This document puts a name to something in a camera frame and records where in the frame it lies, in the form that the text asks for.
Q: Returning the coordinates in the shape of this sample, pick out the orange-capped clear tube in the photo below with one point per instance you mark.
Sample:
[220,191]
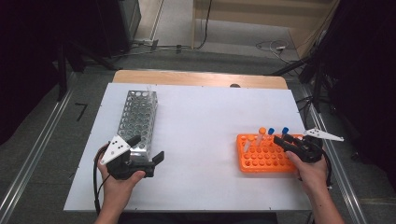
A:
[262,130]
[248,145]

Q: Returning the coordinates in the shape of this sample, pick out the beige wooden counter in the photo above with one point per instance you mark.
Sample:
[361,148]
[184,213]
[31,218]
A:
[249,12]

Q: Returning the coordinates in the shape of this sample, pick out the aluminium floor rail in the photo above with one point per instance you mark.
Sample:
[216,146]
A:
[37,146]
[336,174]

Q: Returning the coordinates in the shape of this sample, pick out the perforated metal tube rack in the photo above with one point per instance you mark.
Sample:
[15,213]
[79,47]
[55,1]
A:
[137,115]

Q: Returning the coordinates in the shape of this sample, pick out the person's left hand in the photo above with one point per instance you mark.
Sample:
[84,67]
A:
[116,189]

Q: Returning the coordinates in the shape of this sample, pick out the blue-capped clear tube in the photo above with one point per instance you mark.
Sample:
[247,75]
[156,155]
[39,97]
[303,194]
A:
[285,130]
[271,131]

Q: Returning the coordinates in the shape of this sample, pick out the orange plastic tube rack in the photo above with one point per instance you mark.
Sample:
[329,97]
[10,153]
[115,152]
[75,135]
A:
[261,161]

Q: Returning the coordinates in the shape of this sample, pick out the black metal stand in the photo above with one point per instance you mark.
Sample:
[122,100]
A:
[316,84]
[62,71]

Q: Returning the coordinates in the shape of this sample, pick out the black curtain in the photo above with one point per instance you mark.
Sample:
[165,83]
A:
[367,77]
[31,62]

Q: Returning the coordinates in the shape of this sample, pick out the dark cabinet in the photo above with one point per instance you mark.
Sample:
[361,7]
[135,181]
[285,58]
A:
[124,18]

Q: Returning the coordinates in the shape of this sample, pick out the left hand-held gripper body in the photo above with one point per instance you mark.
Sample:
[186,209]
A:
[121,165]

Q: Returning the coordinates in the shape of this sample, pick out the person's right hand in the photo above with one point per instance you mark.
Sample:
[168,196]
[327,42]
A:
[313,175]

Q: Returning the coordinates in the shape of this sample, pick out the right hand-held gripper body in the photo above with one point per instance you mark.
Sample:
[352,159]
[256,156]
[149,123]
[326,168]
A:
[309,151]

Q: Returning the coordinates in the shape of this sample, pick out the wooden table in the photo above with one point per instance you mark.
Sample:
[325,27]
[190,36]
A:
[186,77]

